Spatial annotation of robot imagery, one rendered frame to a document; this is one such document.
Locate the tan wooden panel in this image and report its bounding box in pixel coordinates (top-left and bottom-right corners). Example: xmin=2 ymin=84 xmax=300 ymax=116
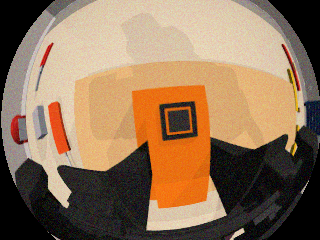
xmin=73 ymin=60 xmax=296 ymax=172

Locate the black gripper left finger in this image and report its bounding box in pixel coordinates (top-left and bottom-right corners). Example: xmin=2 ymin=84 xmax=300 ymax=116
xmin=57 ymin=140 xmax=153 ymax=231

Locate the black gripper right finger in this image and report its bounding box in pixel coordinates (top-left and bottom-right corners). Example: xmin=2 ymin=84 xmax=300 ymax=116
xmin=209 ymin=133 xmax=288 ymax=215

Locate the grey rectangular block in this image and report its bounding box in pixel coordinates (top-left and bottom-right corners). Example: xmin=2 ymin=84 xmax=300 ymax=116
xmin=32 ymin=105 xmax=48 ymax=140

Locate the red flat bar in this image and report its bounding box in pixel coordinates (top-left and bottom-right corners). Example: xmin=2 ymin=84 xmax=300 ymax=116
xmin=281 ymin=44 xmax=301 ymax=92

